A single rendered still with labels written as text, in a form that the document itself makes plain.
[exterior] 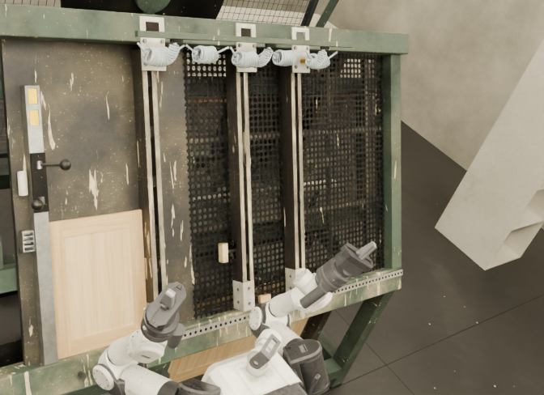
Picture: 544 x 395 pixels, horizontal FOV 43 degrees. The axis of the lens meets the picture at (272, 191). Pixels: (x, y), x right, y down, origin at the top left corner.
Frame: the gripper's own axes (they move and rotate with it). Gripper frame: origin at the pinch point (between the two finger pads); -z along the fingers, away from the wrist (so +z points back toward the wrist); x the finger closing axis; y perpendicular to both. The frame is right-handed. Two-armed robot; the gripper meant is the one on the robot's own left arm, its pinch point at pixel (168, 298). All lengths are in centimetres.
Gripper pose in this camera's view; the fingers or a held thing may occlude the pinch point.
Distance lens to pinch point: 163.8
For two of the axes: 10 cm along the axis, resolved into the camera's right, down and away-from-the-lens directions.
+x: 4.8, -6.5, 5.9
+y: 8.3, 5.5, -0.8
